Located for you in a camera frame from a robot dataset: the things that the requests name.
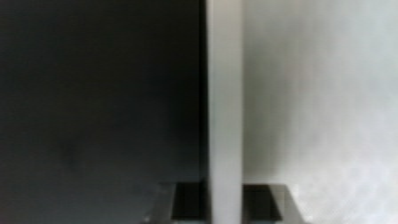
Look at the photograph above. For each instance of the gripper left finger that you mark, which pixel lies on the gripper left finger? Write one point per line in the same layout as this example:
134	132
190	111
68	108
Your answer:
158	215

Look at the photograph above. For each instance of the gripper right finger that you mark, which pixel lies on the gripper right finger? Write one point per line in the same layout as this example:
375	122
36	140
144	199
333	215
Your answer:
269	205

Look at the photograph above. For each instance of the white desk tabletop tray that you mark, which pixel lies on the white desk tabletop tray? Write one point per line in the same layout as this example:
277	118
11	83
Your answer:
304	106

